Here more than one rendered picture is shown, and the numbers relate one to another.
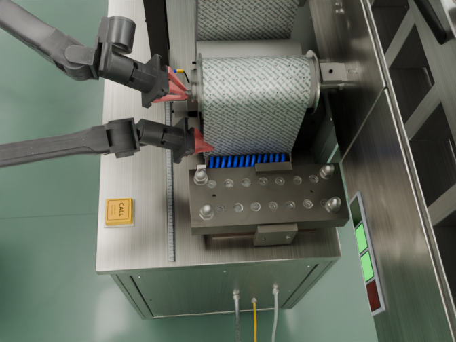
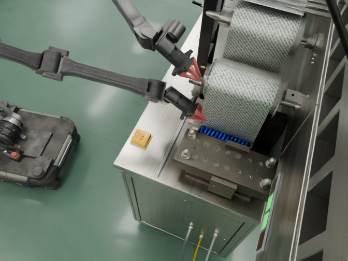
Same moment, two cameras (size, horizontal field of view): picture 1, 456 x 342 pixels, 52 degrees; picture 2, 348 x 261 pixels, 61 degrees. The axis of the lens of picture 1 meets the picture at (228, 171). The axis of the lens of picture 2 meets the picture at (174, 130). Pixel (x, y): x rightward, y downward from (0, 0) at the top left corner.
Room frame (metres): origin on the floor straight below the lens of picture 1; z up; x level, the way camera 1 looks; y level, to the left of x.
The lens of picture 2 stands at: (-0.09, -0.19, 2.05)
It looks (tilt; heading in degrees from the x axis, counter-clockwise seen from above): 57 degrees down; 30
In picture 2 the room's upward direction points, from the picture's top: 3 degrees clockwise
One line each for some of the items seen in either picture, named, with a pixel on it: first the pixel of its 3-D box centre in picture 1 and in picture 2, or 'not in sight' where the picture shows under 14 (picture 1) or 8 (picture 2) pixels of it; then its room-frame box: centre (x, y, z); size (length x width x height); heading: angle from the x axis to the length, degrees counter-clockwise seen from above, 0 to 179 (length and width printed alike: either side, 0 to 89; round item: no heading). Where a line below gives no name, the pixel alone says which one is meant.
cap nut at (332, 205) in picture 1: (334, 203); (266, 182); (0.48, -0.27, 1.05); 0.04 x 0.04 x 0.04
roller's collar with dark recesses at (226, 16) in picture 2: not in sight; (227, 18); (0.88, 0.15, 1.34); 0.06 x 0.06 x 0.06; 10
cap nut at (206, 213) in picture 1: (206, 210); (186, 152); (0.42, 0.04, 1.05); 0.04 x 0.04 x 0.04
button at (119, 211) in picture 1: (119, 211); (141, 138); (0.44, 0.28, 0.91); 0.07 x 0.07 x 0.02; 10
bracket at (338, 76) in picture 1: (332, 72); (293, 97); (0.70, -0.21, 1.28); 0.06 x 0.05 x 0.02; 100
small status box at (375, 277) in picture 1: (365, 252); (268, 212); (0.32, -0.30, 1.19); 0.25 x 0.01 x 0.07; 10
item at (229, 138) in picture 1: (250, 138); (229, 122); (0.60, -0.05, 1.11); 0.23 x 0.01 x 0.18; 100
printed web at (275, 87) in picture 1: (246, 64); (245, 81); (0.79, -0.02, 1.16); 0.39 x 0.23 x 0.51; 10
